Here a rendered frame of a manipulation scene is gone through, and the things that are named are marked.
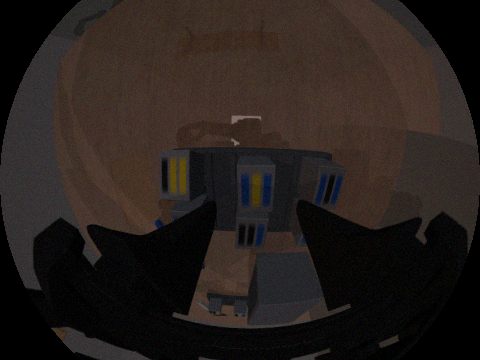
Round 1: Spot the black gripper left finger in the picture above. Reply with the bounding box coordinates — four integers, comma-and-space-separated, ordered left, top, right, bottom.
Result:
87, 201, 217, 316

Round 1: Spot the blue rod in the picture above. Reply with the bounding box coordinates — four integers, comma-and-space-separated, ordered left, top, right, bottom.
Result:
155, 220, 205, 269

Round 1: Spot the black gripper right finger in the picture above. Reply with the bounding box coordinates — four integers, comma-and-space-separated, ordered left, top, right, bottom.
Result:
296, 200, 421, 312

